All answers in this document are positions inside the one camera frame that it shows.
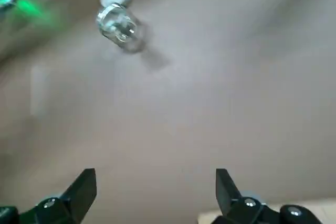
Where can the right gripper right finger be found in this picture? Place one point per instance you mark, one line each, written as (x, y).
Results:
(227, 195)

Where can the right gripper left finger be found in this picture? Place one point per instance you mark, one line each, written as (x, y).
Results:
(78, 192)

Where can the transparent spice bottle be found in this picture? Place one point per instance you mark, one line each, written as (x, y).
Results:
(118, 28)

